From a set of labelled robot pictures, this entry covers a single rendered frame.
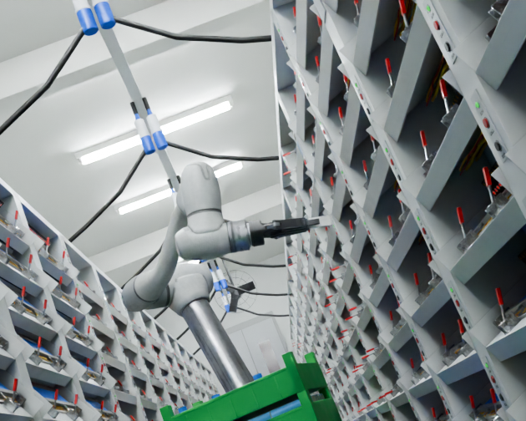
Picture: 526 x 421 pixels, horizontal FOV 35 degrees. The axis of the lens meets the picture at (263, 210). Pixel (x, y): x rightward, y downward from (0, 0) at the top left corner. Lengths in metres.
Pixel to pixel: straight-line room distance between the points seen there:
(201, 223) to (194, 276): 0.56
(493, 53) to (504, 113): 0.11
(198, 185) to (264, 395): 0.89
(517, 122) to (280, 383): 0.69
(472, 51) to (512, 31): 0.17
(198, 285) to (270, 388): 1.25
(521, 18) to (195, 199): 1.39
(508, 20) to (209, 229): 1.34
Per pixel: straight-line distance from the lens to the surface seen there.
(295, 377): 1.68
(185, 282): 2.90
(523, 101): 1.40
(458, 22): 1.43
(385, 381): 4.08
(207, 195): 2.41
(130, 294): 2.84
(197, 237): 2.37
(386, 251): 2.73
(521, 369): 2.01
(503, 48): 1.29
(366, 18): 1.93
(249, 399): 1.71
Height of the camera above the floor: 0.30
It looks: 16 degrees up
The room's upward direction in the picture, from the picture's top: 22 degrees counter-clockwise
